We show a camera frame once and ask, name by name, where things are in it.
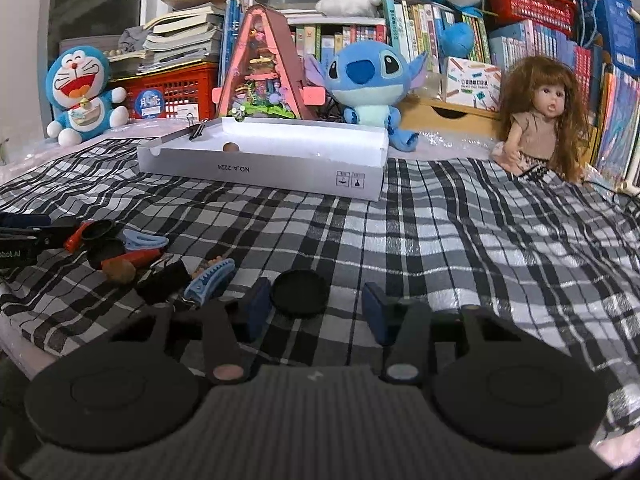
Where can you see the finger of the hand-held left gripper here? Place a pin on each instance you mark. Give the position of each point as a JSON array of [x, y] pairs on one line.
[[35, 238], [22, 219]]

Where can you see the black white plaid blanket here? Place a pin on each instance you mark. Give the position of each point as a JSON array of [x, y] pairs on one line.
[[450, 240]]

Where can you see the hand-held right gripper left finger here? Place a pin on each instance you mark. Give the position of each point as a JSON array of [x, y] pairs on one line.
[[256, 310]]

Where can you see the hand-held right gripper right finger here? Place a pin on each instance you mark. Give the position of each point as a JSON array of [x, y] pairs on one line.
[[376, 312]]

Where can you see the blue white cat plush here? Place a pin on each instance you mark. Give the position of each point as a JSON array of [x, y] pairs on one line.
[[82, 92]]

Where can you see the white plastic rack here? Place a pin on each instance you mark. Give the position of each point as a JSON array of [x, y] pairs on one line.
[[632, 170]]

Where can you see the tall blue upright books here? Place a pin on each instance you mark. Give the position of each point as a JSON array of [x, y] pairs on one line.
[[231, 40]]

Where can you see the red plastic basket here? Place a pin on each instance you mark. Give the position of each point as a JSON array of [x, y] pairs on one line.
[[530, 5]]

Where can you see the blue gift bag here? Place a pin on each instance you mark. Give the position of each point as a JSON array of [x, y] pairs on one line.
[[612, 30]]

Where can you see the light blue hair clip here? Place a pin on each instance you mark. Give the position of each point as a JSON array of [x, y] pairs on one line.
[[145, 240]]

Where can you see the long-haired baby doll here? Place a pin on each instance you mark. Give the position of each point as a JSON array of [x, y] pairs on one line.
[[542, 110]]

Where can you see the white colourful printed box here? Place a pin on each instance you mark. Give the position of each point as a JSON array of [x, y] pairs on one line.
[[472, 82]]

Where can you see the black binder clip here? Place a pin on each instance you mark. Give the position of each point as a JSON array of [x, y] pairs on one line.
[[196, 129], [162, 282]]

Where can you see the red plastic crate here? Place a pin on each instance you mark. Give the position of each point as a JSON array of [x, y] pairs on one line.
[[170, 90]]

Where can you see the red-orange hair clip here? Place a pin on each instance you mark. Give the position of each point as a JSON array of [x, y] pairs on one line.
[[76, 236], [134, 258]]

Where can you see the blue toothed hair clip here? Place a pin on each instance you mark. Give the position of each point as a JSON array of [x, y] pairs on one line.
[[209, 280]]

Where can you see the brown round wooden piece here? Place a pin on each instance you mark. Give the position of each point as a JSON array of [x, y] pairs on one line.
[[230, 148]]

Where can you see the stack of lying books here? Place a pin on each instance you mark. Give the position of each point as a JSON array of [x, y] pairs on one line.
[[185, 30]]

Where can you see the leaning colourful books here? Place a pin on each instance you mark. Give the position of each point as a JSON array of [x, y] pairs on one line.
[[617, 120]]

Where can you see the grey cloth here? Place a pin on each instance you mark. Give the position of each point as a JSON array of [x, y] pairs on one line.
[[132, 37]]

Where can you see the row of upright books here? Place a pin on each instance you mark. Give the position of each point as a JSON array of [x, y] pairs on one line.
[[425, 30]]

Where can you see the wooden drawer box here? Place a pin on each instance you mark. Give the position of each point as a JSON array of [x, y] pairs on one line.
[[450, 112]]

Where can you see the pink triangular miniature house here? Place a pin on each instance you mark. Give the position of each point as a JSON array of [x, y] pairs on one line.
[[262, 60]]

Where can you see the white cardboard box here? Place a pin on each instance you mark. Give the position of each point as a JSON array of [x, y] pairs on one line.
[[280, 170]]

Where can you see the blue alien plush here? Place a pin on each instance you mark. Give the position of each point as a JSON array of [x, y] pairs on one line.
[[372, 85]]

